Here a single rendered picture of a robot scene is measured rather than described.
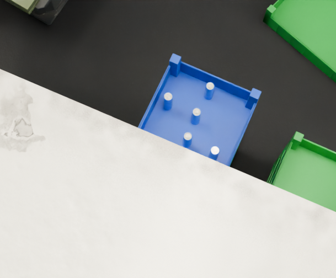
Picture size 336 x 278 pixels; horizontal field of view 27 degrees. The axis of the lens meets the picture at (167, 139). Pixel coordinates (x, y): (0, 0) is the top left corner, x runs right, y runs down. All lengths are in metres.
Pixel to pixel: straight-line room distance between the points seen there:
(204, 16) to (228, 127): 0.60
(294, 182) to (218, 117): 0.27
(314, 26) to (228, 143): 0.67
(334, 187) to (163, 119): 0.44
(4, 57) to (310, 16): 0.87
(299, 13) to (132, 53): 0.49
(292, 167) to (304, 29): 0.52
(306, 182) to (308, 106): 0.36
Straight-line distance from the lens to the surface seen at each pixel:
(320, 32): 2.03
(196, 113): 1.41
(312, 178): 1.64
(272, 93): 1.94
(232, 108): 1.49
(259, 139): 1.90
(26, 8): 1.79
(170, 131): 1.47
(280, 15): 2.03
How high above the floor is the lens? 1.82
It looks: 75 degrees down
